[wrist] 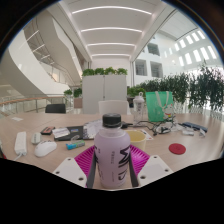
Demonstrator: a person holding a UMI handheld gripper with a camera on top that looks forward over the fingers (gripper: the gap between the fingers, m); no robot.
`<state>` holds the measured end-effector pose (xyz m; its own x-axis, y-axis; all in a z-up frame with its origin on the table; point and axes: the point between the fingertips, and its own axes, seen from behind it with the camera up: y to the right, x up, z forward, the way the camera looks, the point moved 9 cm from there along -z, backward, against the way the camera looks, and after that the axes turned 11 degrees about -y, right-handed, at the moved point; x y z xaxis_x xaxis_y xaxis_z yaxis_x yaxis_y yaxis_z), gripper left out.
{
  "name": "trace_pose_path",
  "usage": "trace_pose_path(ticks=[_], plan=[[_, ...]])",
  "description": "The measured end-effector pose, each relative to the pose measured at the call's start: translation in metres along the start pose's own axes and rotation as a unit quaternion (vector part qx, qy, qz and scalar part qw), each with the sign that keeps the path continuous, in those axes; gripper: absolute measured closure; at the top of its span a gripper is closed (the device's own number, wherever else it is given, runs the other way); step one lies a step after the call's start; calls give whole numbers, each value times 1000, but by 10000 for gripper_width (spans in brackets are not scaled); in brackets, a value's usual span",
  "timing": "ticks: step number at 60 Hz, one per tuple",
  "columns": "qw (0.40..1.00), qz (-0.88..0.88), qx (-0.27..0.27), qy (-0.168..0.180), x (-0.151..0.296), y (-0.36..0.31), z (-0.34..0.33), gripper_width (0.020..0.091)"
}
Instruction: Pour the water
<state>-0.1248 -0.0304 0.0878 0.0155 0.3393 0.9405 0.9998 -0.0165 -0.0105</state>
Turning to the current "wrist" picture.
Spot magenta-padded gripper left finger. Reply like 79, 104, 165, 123
52, 144, 98, 189

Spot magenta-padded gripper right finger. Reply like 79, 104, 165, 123
128, 144, 174, 188

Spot purple drink bottle black cap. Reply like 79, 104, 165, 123
93, 113, 132, 190

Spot small teal tube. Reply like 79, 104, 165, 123
65, 139, 86, 150

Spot flat round red coaster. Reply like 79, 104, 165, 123
168, 142, 187, 155

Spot white computer mouse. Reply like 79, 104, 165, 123
33, 140, 58, 158

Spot yellow cup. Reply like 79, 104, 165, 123
125, 129, 147, 153

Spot black notebook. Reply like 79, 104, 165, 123
54, 125, 86, 142

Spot white card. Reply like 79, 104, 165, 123
52, 127, 71, 139

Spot small red black box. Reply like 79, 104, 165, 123
40, 126, 56, 136

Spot printed paper booklet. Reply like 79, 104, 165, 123
82, 118, 105, 140

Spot small black device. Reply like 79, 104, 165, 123
121, 122, 134, 130

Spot dark blue keyboard case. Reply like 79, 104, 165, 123
182, 121, 209, 133

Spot clear plastic bottle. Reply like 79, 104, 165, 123
132, 92, 146, 125

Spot green tote bag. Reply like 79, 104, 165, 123
145, 90, 175, 123

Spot black chair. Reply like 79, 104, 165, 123
45, 103, 67, 114

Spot white chair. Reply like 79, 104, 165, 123
97, 99, 129, 116

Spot glass railing wooden handrail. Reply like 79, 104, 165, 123
0, 95, 68, 116

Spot green plant in brown planter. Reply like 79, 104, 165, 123
63, 87, 83, 109

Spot tall green hedge plants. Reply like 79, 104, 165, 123
127, 64, 224, 113

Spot white cabinet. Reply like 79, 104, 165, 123
81, 74, 128, 114

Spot row of green plants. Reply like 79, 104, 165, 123
81, 67, 129, 78

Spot ceiling light strips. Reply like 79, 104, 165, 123
71, 5, 153, 58

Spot tangled black cable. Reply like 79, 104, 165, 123
146, 120, 178, 135

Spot white power strip cable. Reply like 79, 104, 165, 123
13, 153, 24, 163

